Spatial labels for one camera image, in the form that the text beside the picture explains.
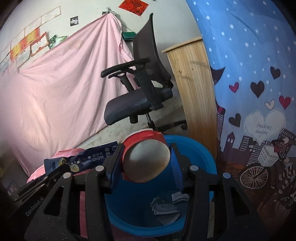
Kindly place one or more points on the dark blue foil wrapper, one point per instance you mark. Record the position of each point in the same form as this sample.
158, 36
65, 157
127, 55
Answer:
91, 157

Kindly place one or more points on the red paper wall decoration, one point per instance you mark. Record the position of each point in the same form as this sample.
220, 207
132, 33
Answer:
136, 7

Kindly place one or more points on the small black wall photo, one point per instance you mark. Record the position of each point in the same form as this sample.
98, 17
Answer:
74, 21

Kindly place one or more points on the wooden cabinet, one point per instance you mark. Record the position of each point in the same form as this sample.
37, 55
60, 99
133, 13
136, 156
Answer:
191, 69

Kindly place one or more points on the grey face mask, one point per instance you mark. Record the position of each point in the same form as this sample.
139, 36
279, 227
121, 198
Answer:
165, 213

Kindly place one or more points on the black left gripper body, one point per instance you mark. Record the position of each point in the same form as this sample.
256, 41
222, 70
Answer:
36, 191

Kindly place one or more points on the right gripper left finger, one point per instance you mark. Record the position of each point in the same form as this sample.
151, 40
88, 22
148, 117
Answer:
113, 168

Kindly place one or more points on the red paper cup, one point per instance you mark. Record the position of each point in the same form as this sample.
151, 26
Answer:
145, 156

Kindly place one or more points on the blue patterned curtain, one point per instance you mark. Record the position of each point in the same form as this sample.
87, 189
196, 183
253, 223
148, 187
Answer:
251, 51

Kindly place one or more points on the pink hanging sheet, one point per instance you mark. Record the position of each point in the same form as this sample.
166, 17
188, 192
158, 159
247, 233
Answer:
57, 101

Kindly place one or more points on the certificates on wall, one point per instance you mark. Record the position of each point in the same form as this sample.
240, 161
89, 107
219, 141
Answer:
28, 42

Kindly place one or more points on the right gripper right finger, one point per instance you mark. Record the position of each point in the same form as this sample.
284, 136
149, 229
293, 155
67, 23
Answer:
180, 165

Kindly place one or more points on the green hanging item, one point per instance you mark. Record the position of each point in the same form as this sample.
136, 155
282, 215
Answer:
128, 36

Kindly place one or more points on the black office chair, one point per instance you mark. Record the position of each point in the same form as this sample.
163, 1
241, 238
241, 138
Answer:
147, 81

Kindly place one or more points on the blue plastic basin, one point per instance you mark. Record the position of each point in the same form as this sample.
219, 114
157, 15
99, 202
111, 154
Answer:
129, 205

